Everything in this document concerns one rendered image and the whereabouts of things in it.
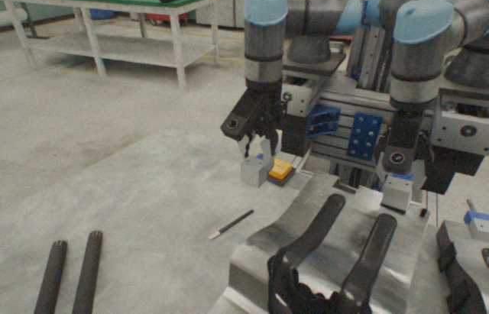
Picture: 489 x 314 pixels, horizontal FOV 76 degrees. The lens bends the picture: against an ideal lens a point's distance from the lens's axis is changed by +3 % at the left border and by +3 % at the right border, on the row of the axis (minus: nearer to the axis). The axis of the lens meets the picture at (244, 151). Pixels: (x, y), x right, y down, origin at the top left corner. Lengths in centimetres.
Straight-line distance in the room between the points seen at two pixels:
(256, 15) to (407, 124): 33
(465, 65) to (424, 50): 53
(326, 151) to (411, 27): 74
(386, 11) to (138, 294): 73
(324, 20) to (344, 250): 45
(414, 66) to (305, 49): 57
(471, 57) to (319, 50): 42
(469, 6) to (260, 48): 33
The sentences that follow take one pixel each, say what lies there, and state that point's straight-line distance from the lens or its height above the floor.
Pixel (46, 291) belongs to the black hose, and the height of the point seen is 85.
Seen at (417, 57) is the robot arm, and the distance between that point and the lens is 57.
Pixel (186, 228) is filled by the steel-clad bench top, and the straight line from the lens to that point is 78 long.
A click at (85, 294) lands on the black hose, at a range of 64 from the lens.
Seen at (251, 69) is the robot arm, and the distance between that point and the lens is 60.
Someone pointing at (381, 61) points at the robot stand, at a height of 103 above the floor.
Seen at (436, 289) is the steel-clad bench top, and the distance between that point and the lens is 77.
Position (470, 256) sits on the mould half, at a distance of 79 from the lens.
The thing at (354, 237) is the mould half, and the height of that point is 88.
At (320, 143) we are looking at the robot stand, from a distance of 122.
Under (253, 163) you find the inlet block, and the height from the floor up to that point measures 96.
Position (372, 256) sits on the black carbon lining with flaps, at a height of 88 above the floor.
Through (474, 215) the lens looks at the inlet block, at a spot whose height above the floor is 87.
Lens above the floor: 137
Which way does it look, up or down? 34 degrees down
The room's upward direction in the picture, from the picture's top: straight up
